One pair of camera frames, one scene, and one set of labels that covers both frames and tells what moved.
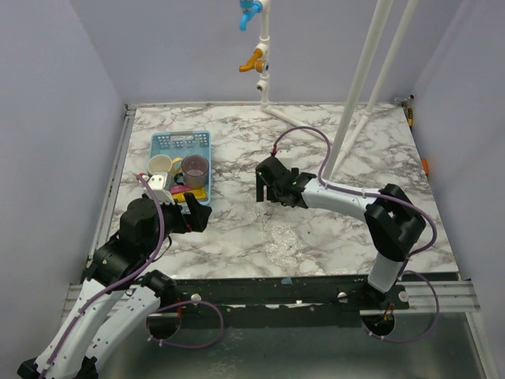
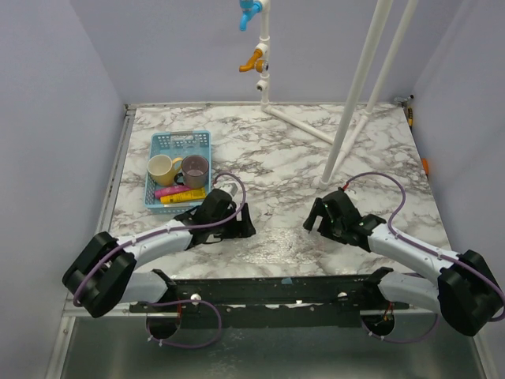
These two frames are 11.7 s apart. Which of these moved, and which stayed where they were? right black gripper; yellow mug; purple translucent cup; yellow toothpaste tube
Moved: right black gripper
Stayed: yellow mug; yellow toothpaste tube; purple translucent cup
